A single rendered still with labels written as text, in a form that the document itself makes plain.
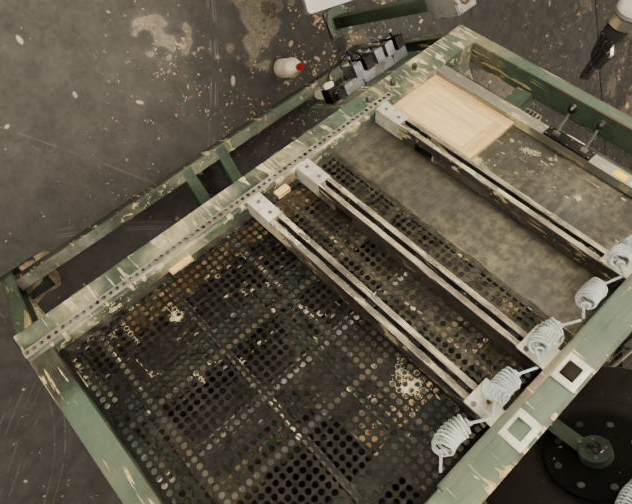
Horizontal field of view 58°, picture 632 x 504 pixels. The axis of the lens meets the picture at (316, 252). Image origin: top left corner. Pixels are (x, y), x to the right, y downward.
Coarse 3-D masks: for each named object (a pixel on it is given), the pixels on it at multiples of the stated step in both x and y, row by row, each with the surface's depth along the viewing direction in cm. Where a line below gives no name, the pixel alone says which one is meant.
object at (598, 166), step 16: (448, 80) 237; (464, 80) 234; (480, 96) 229; (496, 96) 228; (512, 112) 223; (528, 128) 220; (544, 128) 217; (576, 160) 211; (592, 160) 208; (608, 176) 205; (624, 192) 204
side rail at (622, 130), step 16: (480, 48) 245; (496, 48) 243; (480, 64) 251; (496, 64) 244; (512, 64) 238; (528, 64) 236; (512, 80) 243; (528, 80) 236; (544, 80) 230; (560, 80) 230; (544, 96) 235; (560, 96) 229; (576, 96) 224; (592, 96) 224; (560, 112) 234; (576, 112) 228; (592, 112) 222; (608, 112) 219; (592, 128) 227; (608, 128) 221; (624, 128) 216; (624, 144) 220
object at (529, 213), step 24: (384, 120) 224; (408, 120) 219; (408, 144) 221; (432, 144) 212; (456, 168) 208; (480, 168) 204; (480, 192) 205; (504, 192) 198; (528, 216) 193; (552, 216) 191; (552, 240) 191; (576, 240) 186; (600, 264) 181
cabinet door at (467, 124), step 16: (432, 80) 239; (416, 96) 234; (432, 96) 234; (448, 96) 233; (464, 96) 232; (416, 112) 229; (432, 112) 229; (448, 112) 228; (464, 112) 228; (480, 112) 227; (496, 112) 226; (432, 128) 224; (448, 128) 224; (464, 128) 223; (480, 128) 223; (496, 128) 222; (464, 144) 218; (480, 144) 218
